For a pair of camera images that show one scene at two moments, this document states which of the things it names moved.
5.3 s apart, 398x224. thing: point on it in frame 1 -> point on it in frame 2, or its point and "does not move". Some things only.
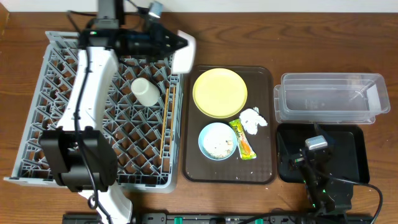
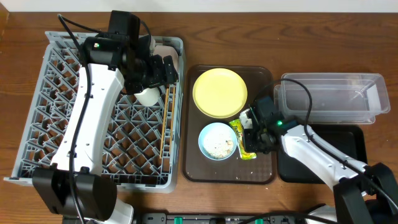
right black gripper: (300, 159) -> (253, 137)
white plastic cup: (145, 91) does not move
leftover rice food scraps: (218, 142) does not move
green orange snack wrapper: (245, 150) does not move
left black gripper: (158, 41) -> (165, 73)
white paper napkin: (250, 119) does not move
